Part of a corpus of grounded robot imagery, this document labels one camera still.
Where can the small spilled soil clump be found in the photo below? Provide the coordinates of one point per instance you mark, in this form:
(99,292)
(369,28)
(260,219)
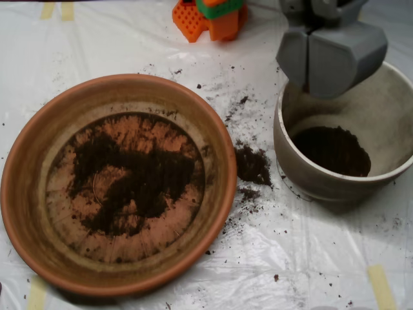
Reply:
(250,193)

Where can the beige masking tape strip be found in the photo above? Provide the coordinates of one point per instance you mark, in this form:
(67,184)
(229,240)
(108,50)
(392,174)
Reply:
(68,11)
(47,10)
(382,287)
(37,294)
(354,9)

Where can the white round plant pot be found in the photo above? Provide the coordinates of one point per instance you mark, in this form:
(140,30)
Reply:
(322,190)

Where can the terracotta plant saucer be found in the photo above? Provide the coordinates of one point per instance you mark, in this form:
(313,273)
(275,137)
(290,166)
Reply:
(26,193)

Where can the grey gripper black servo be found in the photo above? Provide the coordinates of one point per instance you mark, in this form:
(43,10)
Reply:
(332,61)

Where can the large spilled soil heap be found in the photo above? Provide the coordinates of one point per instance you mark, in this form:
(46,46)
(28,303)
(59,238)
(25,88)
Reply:
(251,166)

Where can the dark soil pile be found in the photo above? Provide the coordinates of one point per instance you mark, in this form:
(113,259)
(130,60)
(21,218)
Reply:
(155,168)

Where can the clear plastic cover sheet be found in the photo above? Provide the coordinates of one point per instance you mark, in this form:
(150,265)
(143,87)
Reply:
(290,258)

